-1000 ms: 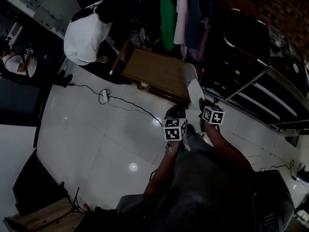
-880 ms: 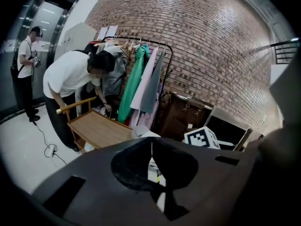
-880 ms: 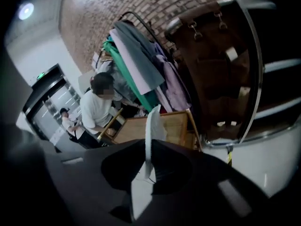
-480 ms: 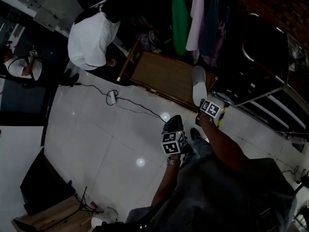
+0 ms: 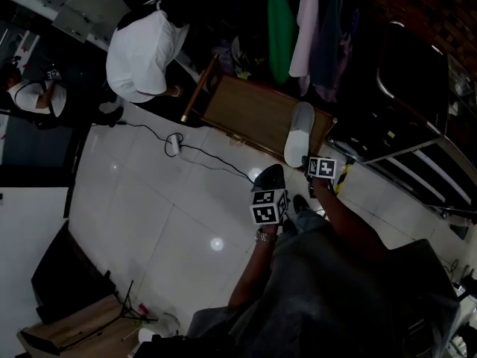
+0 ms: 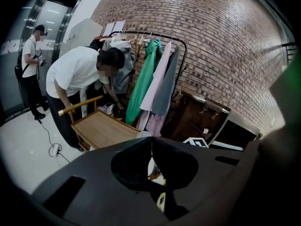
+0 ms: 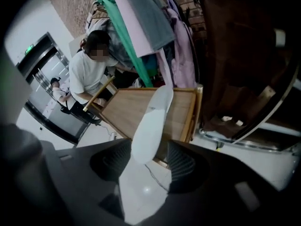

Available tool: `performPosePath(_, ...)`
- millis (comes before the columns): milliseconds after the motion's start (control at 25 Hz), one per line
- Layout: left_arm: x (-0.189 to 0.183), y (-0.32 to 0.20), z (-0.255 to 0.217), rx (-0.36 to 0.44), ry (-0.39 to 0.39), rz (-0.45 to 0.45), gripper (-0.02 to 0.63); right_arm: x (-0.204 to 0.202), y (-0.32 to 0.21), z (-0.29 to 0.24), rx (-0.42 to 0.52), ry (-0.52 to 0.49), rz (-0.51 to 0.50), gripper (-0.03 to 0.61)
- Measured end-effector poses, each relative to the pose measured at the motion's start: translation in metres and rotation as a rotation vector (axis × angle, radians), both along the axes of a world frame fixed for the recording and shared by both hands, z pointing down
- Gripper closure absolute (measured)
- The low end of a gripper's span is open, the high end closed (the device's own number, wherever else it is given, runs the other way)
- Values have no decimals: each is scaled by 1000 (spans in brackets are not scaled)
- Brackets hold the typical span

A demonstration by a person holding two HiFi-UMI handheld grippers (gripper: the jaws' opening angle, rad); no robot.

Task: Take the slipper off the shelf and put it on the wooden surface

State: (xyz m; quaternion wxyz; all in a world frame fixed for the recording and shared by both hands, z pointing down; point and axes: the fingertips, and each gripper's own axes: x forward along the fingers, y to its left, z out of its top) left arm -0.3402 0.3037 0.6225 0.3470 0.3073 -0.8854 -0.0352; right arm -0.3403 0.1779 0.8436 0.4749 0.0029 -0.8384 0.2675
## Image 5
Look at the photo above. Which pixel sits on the black tripod stand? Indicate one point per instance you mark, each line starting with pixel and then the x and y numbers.
pixel 124 308

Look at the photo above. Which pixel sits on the light wooden table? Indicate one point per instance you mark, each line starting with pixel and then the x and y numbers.
pixel 44 334

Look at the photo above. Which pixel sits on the person's right forearm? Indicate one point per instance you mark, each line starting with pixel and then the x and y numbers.
pixel 346 222

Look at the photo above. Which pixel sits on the person's left forearm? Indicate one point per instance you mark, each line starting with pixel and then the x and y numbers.
pixel 253 270

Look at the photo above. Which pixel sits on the row of hanging clothes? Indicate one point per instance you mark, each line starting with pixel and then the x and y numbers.
pixel 277 32

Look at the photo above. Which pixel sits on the white slipper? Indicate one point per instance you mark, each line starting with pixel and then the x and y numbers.
pixel 298 140

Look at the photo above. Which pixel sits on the dark metal shelf unit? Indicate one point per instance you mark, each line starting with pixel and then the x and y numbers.
pixel 410 88

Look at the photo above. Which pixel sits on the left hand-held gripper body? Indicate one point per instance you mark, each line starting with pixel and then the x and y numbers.
pixel 268 203

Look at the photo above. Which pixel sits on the person's grey sweater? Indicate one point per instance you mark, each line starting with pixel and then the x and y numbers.
pixel 335 304

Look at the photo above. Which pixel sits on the white round container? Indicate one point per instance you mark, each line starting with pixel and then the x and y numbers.
pixel 147 336

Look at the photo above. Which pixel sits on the person's left black shoe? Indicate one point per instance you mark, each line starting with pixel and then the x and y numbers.
pixel 288 225

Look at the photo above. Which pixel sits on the grey metal panel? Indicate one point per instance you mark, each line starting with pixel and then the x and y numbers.
pixel 74 17

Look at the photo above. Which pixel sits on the person's black shoe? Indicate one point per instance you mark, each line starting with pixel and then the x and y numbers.
pixel 288 225
pixel 300 203

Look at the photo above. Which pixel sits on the person's right black shoe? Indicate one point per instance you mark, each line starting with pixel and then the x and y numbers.
pixel 300 203

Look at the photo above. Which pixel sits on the black chest rig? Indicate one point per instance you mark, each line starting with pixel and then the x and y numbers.
pixel 179 347

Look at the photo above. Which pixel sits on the silver wristwatch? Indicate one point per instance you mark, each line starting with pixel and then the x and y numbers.
pixel 266 236

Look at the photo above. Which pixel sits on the white power strip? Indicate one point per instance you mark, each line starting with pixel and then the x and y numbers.
pixel 175 144

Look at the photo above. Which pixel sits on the person's grey trousers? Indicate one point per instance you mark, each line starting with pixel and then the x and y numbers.
pixel 309 218

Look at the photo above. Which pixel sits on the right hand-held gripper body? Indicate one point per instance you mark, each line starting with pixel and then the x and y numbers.
pixel 321 168

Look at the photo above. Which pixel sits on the wooden tray table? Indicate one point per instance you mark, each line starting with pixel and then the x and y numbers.
pixel 253 110

